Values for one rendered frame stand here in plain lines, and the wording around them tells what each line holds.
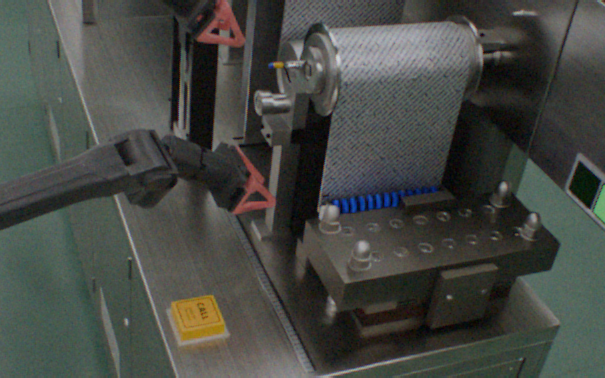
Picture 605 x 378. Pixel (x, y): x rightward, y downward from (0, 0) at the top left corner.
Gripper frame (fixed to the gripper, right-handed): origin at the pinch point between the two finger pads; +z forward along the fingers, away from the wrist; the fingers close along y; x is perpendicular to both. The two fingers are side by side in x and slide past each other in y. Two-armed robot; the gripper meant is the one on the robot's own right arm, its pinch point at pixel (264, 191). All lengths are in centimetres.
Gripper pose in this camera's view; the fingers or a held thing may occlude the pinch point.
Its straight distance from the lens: 136.0
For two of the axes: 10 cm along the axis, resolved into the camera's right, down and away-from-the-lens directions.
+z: 7.4, 3.0, 6.0
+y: 3.6, 5.7, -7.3
